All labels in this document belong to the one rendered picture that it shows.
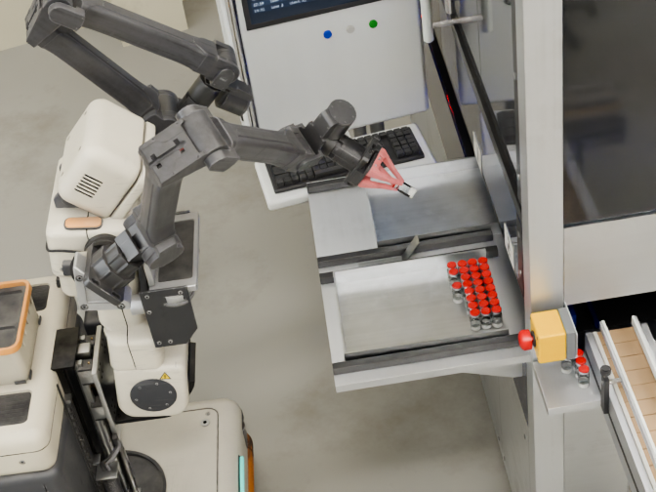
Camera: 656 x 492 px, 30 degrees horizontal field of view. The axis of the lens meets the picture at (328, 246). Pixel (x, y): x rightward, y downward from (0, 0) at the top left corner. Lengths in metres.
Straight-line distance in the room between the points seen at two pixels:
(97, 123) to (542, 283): 0.92
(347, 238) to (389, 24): 0.63
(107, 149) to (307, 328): 1.65
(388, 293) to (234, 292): 1.48
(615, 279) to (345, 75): 1.11
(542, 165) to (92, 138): 0.86
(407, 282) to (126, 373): 0.65
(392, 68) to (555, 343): 1.14
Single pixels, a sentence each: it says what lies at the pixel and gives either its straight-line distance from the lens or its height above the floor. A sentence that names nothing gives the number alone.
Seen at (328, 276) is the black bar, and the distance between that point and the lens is 2.71.
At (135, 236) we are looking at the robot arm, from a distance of 2.35.
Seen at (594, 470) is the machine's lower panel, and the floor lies 0.50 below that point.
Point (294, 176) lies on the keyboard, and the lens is 3.14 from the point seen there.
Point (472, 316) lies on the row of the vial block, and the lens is 2.55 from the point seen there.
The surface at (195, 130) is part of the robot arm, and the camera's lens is 2.01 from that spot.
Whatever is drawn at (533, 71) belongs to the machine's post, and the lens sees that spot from 2.08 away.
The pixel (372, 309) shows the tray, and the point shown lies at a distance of 2.64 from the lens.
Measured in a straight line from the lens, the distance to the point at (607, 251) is 2.36.
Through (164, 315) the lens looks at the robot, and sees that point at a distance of 2.60.
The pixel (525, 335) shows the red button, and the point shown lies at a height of 1.01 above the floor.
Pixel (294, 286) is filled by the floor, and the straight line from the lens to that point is 4.07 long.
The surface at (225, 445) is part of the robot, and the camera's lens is 3.25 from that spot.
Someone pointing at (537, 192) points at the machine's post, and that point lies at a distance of 2.23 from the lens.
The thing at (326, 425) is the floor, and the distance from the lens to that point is 3.62.
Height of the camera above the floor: 2.68
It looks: 40 degrees down
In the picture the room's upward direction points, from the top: 9 degrees counter-clockwise
